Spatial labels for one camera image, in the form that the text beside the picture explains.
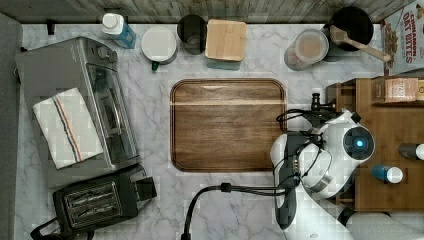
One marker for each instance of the black two-slot toaster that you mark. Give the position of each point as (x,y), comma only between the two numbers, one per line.
(83,207)

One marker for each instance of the dark bottle white cap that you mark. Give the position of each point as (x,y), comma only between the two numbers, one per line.
(411,151)

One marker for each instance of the clear plastic lidded jar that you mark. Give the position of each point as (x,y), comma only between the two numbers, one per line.
(309,47)

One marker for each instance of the white striped folded towel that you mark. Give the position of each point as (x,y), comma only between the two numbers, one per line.
(68,128)

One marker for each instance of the black pot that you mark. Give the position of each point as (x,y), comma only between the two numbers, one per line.
(359,27)

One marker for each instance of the dark glass cup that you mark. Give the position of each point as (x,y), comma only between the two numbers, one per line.
(192,31)

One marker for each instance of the blue bottle white cap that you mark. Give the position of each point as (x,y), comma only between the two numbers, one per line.
(118,30)

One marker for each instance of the wooden cutting board tray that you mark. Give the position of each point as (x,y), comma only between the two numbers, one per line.
(225,125)

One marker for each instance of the wooden drawer cabinet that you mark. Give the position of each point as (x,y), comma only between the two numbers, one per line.
(391,126)

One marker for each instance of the white lidded green mug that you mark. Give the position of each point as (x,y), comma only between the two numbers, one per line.
(159,45)

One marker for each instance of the small cardboard box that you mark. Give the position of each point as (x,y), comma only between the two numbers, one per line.
(396,90)

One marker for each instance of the silver toaster oven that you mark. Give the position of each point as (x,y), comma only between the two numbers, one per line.
(91,67)

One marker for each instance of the blue bottle white lid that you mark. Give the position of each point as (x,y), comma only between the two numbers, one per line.
(387,173)

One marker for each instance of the wooden lid container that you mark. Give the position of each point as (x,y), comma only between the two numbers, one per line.
(225,44)

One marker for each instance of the cinnamon oat bites cereal box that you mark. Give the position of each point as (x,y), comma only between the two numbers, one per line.
(403,39)

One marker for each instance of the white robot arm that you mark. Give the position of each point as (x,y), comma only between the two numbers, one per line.
(321,162)

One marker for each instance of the wooden spoon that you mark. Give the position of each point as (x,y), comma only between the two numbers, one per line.
(341,36)

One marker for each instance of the black drawer handle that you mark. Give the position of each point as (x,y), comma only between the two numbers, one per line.
(317,106)

